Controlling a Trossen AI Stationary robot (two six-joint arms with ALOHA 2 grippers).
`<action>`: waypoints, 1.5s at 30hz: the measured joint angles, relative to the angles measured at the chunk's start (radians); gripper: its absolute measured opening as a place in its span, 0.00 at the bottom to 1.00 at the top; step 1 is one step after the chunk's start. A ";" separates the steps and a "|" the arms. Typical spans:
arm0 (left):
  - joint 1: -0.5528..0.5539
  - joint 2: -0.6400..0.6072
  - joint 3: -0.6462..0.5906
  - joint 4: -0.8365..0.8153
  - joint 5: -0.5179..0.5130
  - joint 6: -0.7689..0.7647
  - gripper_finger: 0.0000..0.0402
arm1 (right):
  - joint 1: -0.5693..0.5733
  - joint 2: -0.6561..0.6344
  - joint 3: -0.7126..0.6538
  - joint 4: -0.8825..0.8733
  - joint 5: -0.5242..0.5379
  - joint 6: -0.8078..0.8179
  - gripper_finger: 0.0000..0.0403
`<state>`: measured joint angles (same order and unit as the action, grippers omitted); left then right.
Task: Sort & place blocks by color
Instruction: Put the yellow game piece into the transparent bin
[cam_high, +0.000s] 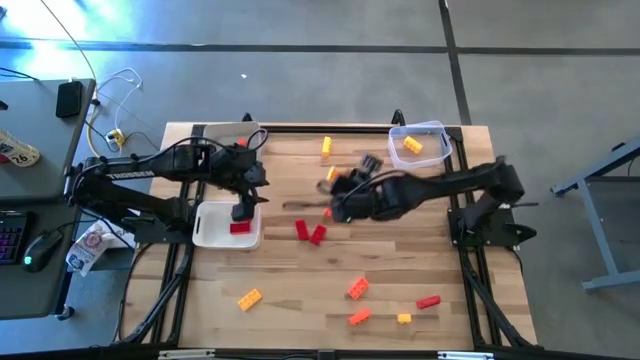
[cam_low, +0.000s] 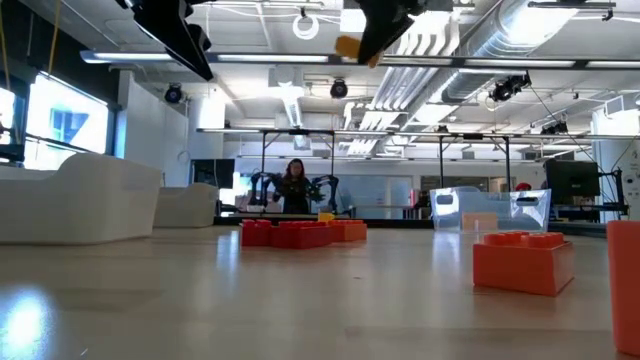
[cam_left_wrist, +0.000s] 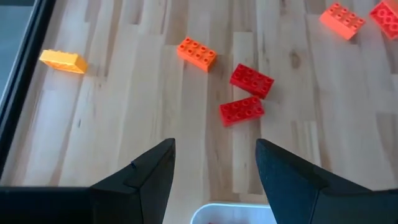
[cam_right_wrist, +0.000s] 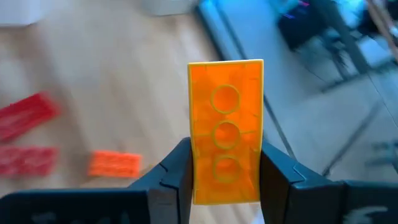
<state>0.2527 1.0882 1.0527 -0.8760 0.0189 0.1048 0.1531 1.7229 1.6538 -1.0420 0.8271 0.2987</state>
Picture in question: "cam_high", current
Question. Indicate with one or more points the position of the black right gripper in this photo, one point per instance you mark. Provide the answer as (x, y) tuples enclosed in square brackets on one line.
[(360, 200)]

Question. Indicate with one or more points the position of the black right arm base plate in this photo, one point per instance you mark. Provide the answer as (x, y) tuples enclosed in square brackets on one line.
[(500, 232)]

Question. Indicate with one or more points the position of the grey metal stand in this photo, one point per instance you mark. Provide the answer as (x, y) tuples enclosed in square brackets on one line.
[(597, 230)]

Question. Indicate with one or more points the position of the clear plastic bin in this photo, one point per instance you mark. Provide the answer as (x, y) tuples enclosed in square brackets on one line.
[(430, 155)]

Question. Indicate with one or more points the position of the black phone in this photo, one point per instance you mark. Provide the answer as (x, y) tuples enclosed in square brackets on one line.
[(69, 99)]

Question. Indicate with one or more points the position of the black metal table frame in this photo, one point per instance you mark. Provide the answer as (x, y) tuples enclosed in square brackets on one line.
[(350, 129)]

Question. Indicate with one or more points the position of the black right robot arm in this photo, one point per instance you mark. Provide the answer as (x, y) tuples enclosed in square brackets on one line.
[(450, 187)]

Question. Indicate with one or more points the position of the black desk caster wheel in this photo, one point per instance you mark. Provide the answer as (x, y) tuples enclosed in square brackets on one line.
[(65, 313)]

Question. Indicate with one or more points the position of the silver metal bracket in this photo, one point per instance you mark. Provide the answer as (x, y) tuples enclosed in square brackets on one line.
[(185, 354), (465, 355)]

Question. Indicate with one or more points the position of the black backlit keyboard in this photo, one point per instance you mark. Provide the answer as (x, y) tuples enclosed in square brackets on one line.
[(12, 237)]

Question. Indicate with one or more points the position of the black computer mouse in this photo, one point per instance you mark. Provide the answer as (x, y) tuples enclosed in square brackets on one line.
[(42, 250)]

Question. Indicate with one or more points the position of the grey plastic bin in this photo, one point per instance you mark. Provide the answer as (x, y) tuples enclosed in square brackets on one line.
[(225, 131)]

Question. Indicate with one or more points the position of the yellow power plug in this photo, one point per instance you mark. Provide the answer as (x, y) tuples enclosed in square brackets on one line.
[(116, 136)]

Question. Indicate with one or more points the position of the white plastic bin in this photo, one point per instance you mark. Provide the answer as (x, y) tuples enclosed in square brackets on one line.
[(215, 225)]

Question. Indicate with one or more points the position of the orange toy brick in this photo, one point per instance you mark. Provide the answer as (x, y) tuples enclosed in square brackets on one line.
[(327, 213), (360, 317), (358, 288), (242, 143)]

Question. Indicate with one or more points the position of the white number tag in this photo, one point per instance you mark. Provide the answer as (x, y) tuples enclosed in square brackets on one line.
[(17, 150)]

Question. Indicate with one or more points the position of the white printed snack bag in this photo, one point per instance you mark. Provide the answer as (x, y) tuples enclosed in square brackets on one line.
[(90, 247)]

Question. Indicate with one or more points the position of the red toy brick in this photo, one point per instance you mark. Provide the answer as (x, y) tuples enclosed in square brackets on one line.
[(240, 228), (302, 230), (428, 302), (318, 235)]

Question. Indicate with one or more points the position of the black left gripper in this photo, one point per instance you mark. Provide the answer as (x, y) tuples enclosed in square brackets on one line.
[(245, 172)]

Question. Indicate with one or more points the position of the small yellow toy brick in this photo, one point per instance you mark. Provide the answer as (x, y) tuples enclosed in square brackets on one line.
[(404, 318)]

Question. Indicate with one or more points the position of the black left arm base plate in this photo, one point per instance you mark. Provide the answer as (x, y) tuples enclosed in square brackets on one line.
[(150, 232)]

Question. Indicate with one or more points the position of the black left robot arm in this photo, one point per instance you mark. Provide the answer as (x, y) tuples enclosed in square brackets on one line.
[(130, 174)]

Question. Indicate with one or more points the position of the grey office desk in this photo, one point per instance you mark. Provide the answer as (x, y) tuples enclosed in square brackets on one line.
[(40, 130)]

